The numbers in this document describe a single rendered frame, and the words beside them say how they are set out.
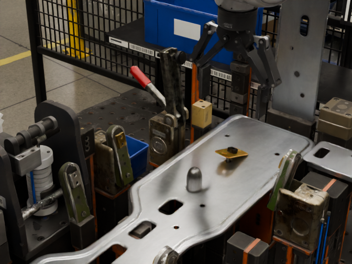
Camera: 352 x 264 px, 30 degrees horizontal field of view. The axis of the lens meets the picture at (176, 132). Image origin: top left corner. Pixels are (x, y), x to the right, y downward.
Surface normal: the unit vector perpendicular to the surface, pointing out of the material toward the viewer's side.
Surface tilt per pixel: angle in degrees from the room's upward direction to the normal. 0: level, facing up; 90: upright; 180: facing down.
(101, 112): 0
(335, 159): 0
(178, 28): 90
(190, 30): 90
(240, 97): 90
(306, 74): 90
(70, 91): 0
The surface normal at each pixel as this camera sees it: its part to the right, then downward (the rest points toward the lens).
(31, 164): 0.80, 0.31
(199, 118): -0.60, 0.40
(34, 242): 0.01, -0.86
